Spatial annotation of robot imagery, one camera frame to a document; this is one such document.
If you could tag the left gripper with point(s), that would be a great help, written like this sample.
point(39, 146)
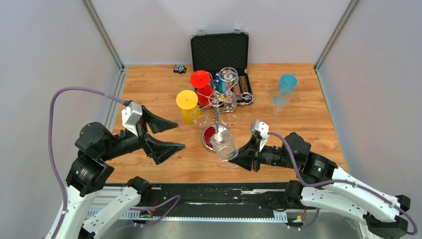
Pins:
point(161, 150)

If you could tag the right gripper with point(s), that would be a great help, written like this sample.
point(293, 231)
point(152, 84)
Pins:
point(244, 158)

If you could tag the clear wide ribbed glass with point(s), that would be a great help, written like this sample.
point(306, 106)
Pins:
point(224, 145)

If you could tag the yellow plastic wine glass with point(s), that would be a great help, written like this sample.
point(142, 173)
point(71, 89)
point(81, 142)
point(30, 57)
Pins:
point(187, 101)

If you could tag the chrome wine glass rack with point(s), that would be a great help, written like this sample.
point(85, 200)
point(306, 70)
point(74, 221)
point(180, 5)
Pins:
point(223, 119)

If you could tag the clear champagne flute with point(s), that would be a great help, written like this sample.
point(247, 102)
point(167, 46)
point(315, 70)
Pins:
point(280, 101)

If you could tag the blue plastic wine glass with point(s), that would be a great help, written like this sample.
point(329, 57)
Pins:
point(288, 81)

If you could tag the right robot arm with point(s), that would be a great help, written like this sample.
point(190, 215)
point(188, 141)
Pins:
point(324, 185)

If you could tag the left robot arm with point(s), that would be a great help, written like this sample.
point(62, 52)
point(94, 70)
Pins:
point(89, 172)

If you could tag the red plastic wine glass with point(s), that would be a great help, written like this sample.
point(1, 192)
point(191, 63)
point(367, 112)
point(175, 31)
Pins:
point(201, 81)

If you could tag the clear glass at rack back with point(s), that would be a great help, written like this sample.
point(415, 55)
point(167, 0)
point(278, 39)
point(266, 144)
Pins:
point(230, 76)

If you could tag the small black blue toy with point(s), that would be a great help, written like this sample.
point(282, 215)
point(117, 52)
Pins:
point(181, 69)

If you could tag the green blue block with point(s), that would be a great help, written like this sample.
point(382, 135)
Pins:
point(222, 87)

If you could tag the blue toy car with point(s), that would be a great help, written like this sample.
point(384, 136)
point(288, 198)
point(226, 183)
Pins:
point(217, 81)

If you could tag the black poker chip case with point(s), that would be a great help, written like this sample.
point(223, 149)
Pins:
point(212, 52)

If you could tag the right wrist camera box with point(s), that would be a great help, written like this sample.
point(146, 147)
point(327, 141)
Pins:
point(261, 128)

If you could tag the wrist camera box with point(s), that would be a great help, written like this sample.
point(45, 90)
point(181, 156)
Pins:
point(261, 128)
point(131, 114)

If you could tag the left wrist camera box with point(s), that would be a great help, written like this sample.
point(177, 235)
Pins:
point(131, 114)

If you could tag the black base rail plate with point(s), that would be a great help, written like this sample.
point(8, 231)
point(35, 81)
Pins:
point(257, 200)

